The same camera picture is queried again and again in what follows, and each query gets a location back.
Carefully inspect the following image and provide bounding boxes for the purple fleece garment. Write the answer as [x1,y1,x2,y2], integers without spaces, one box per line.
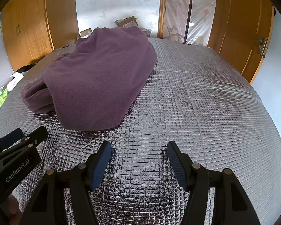
[21,27,158,132]

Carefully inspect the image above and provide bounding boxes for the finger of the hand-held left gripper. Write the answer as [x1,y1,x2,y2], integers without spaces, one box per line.
[0,128,24,156]
[21,126,48,150]

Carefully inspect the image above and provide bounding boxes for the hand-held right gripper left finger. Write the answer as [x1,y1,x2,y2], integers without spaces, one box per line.
[20,141,113,225]

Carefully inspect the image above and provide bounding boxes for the white cardboard box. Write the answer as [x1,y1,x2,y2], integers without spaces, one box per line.
[80,28,93,38]

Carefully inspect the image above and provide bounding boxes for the metal door handle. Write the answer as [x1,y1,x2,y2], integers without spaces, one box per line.
[253,36,268,57]

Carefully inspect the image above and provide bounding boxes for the person's left hand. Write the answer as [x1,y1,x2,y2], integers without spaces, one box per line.
[1,193,22,225]

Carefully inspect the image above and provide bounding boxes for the clear plastic door curtain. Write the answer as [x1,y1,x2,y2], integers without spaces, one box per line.
[164,0,217,46]

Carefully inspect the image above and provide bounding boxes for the wooden door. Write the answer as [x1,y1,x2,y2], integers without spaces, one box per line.
[207,0,275,83]

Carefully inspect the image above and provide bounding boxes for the white carton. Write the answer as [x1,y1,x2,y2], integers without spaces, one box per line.
[10,71,26,89]

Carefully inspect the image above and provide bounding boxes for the wooden wardrobe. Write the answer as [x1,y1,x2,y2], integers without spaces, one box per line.
[1,0,79,72]

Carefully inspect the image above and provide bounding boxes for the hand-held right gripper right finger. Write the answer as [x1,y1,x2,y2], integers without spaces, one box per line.
[166,141,261,225]

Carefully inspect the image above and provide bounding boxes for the brown cardboard box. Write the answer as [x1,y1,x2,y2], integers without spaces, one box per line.
[114,16,141,29]

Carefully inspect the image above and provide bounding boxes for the black pole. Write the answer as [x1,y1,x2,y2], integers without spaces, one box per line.
[183,0,195,44]

